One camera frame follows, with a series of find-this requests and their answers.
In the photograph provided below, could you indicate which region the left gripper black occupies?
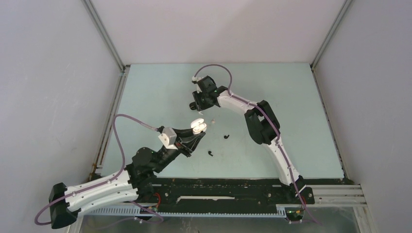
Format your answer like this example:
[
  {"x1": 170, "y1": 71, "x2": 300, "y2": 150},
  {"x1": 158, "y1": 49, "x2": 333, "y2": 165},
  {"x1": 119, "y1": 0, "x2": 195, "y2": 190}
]
[{"x1": 153, "y1": 127, "x2": 205, "y2": 173}]

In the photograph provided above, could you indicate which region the white earbud charging case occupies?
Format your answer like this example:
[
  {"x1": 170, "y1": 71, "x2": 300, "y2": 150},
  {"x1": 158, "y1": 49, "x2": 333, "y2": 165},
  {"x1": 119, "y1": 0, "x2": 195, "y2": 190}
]
[{"x1": 190, "y1": 118, "x2": 207, "y2": 135}]

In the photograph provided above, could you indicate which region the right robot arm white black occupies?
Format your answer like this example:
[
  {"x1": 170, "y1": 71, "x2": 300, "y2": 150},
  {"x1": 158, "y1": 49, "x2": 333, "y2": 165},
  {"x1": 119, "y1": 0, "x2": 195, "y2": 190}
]
[{"x1": 189, "y1": 76, "x2": 306, "y2": 203}]

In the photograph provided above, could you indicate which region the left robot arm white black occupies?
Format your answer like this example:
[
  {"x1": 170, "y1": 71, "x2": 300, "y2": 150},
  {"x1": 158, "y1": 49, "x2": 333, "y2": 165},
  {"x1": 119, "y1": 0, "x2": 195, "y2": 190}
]
[{"x1": 49, "y1": 123, "x2": 207, "y2": 229}]

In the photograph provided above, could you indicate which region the black earbud charging case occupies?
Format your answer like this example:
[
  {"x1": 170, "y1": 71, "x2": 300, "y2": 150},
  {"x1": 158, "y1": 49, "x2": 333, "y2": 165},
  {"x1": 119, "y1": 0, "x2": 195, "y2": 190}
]
[{"x1": 189, "y1": 102, "x2": 197, "y2": 111}]

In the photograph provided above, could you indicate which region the aluminium extrusion right base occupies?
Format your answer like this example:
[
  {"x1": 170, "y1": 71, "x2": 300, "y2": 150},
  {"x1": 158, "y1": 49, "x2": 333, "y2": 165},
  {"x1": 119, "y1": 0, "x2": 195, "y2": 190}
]
[{"x1": 276, "y1": 183, "x2": 368, "y2": 208}]

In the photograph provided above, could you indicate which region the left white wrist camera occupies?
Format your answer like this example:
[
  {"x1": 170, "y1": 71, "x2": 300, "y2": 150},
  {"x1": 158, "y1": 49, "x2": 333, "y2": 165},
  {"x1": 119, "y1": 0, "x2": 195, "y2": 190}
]
[{"x1": 158, "y1": 127, "x2": 177, "y2": 150}]

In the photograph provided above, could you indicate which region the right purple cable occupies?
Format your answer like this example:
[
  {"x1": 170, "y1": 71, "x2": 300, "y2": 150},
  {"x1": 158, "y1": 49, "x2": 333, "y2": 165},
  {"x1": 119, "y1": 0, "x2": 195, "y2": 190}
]
[{"x1": 192, "y1": 64, "x2": 323, "y2": 226}]

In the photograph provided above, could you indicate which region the purple cable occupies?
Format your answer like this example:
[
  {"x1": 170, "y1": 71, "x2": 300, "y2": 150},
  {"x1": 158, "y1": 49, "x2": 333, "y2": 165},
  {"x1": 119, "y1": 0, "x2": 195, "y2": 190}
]
[
  {"x1": 192, "y1": 64, "x2": 323, "y2": 226},
  {"x1": 34, "y1": 114, "x2": 162, "y2": 226}
]

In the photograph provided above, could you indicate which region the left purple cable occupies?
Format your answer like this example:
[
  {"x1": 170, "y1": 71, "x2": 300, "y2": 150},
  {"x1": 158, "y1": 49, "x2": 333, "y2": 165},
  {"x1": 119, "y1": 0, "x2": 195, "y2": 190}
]
[{"x1": 34, "y1": 114, "x2": 162, "y2": 226}]

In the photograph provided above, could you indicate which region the white cable duct strip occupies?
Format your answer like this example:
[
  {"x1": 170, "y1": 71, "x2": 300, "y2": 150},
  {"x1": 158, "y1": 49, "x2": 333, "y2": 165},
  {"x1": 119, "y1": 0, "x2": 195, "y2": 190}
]
[{"x1": 86, "y1": 205, "x2": 286, "y2": 218}]

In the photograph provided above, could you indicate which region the left aluminium frame post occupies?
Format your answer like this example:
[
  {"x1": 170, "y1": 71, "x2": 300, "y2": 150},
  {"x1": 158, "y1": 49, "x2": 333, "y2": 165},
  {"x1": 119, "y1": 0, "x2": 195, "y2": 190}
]
[{"x1": 81, "y1": 0, "x2": 126, "y2": 72}]

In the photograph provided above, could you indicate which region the aluminium frame post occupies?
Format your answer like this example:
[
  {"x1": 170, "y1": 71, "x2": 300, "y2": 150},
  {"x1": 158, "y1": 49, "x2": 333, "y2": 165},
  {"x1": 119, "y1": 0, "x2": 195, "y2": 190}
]
[
  {"x1": 81, "y1": 0, "x2": 126, "y2": 72},
  {"x1": 310, "y1": 0, "x2": 354, "y2": 71}
]

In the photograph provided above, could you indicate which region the right aluminium frame post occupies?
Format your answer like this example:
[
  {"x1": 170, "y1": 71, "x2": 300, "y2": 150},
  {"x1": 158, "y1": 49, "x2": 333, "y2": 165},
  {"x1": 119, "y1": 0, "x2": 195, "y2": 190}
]
[{"x1": 310, "y1": 0, "x2": 354, "y2": 71}]

